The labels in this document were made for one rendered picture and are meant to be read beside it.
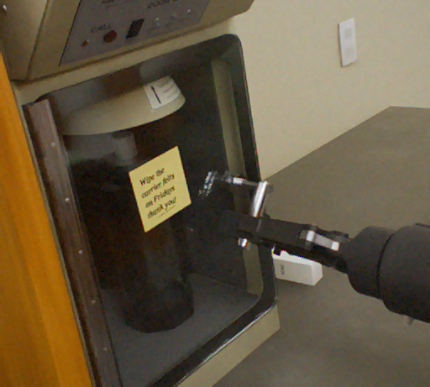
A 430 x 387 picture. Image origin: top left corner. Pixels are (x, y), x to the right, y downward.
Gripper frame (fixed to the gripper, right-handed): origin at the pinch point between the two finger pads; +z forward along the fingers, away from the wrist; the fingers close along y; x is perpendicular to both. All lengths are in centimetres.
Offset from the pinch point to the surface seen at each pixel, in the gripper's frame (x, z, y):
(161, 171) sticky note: -2.1, 4.1, 13.4
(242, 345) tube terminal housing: 14.1, 5.3, -13.6
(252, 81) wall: -40, 48, -43
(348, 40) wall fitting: -66, 48, -72
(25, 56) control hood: -5.0, 1.7, 35.6
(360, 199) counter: -20, 19, -54
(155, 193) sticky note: 0.5, 4.1, 13.0
